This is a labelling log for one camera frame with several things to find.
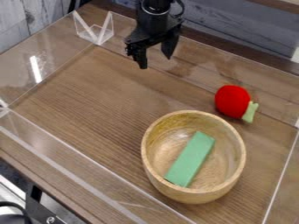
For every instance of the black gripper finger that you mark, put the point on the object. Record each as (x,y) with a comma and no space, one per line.
(139,56)
(169,40)

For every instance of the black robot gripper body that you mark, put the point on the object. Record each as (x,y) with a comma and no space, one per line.
(151,26)

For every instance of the red toy strawberry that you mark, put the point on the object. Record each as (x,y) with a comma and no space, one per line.
(233,103)

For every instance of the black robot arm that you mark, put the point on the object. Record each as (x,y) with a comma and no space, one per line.
(159,6)

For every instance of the green rectangular block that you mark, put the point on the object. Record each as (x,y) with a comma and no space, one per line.
(189,160)

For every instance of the wooden bowl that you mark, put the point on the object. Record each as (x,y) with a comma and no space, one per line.
(163,142)

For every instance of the clear acrylic corner bracket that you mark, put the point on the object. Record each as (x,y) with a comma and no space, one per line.
(94,34)

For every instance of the black table leg bracket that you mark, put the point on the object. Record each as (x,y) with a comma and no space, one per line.
(36,210)

